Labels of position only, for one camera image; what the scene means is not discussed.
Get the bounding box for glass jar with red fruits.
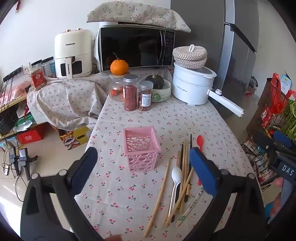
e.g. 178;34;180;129
109;74;125;102

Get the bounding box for green and white bag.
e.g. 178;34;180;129
15;113;35;128

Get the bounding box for grey refrigerator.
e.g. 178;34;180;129
170;0;260;121

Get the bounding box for clear plastic storage containers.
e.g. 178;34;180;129
42;57;57;78

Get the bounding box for black chopstick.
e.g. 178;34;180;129
184;134;193;202
171;144;184;224

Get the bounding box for paper disposable chopsticks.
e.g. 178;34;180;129
175;187;205;227

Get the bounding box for printed cardboard box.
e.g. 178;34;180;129
59;126;92;151

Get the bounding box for person's right hand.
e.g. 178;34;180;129
269;178;284;217

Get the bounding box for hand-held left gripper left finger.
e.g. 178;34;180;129
20;147;104;241

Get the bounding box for white plastic spoon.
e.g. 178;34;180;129
168;166;183;218

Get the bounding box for dark green squash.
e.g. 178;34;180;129
145;74;165;90

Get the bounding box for pink perforated plastic basket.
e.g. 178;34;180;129
123;126;162;173

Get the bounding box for tall jar red spice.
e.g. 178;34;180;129
122;75;139;112

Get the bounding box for power strip with black adapters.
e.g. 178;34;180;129
2;67;23;81

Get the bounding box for orange with stem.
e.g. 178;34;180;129
110;53;129;75

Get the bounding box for red box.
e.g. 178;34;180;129
17;130;43;144

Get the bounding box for labelled jar of dried fruit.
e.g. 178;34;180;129
138;80;154;111

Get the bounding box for cherry print tablecloth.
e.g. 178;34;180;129
84;66;264;241

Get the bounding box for black microwave oven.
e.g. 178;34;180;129
96;23;176;74

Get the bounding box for red plastic spoon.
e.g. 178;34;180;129
196;135;205;186

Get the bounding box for grey black device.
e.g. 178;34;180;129
18;148;38;180
9;147;20;176

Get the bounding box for pink plastic bag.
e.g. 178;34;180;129
0;83;29;102

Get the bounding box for black cables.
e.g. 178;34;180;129
0;79;14;144

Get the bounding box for black wire rack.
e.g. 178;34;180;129
242;130;278;186

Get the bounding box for green vegetables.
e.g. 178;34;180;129
281;100;296;142

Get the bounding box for jar with red label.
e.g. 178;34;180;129
28;65;47;91

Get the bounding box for wooden shelf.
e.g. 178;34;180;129
0;95;47;139

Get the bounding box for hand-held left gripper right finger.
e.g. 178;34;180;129
183;146;270;241

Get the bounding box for cream air fryer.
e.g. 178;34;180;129
54;28;93;80

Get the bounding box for person's left hand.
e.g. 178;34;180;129
102;234;123;241

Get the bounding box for woven lidded basket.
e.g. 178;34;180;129
172;44;208;69

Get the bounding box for red bags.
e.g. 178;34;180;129
261;73;292;126

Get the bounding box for white electric pot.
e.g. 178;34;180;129
172;62;245;118

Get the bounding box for white bowls with green knob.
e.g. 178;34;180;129
141;79;171;103

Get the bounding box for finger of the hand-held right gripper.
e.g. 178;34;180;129
268;148;296;163
252;130;293;154

